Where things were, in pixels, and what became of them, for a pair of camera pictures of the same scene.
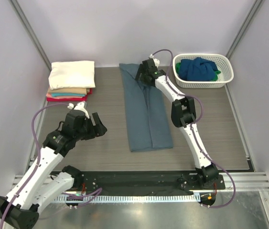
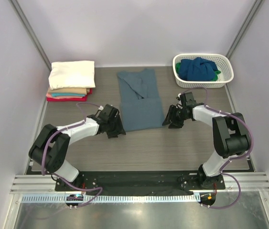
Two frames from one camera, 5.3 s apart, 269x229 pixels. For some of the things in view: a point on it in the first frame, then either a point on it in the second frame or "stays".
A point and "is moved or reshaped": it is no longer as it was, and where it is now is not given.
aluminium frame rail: (246, 182) stays
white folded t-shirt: (73, 74) stays
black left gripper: (99, 129) to (119, 129)
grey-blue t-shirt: (147, 121) is moved or reshaped
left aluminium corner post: (31, 33) stays
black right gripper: (141, 70) to (170, 117)
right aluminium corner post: (255, 5) stays
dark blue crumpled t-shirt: (198, 69) stays
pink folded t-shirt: (48, 95) stays
